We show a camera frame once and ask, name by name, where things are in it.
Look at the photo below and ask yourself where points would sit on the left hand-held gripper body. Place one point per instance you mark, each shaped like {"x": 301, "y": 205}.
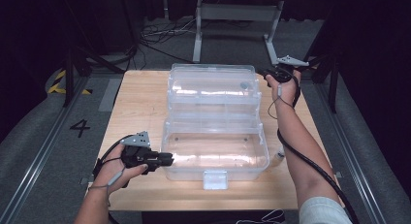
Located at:
{"x": 137, "y": 156}

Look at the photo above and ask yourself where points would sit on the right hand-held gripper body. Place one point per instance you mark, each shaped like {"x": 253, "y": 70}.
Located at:
{"x": 283, "y": 73}

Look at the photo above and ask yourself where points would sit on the clear plastic storage box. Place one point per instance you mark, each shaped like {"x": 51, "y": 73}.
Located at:
{"x": 214, "y": 153}

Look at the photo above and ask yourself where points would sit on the small clear dropper bottle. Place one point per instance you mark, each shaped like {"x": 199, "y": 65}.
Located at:
{"x": 279, "y": 155}

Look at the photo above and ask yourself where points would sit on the person's right hand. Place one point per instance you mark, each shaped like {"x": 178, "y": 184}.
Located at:
{"x": 288, "y": 93}

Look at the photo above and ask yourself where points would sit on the person's left hand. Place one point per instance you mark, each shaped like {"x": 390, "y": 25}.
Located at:
{"x": 110, "y": 174}

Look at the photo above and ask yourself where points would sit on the black metal stand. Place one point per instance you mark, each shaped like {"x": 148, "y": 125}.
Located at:
{"x": 69, "y": 72}
{"x": 332, "y": 81}

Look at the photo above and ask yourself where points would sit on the yellow black floor tape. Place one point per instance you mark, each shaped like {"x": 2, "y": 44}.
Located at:
{"x": 59, "y": 76}

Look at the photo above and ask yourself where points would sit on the person's pale sleeve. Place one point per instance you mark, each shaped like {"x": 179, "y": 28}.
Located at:
{"x": 323, "y": 212}

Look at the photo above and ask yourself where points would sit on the white metal table frame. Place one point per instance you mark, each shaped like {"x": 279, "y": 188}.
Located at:
{"x": 237, "y": 12}

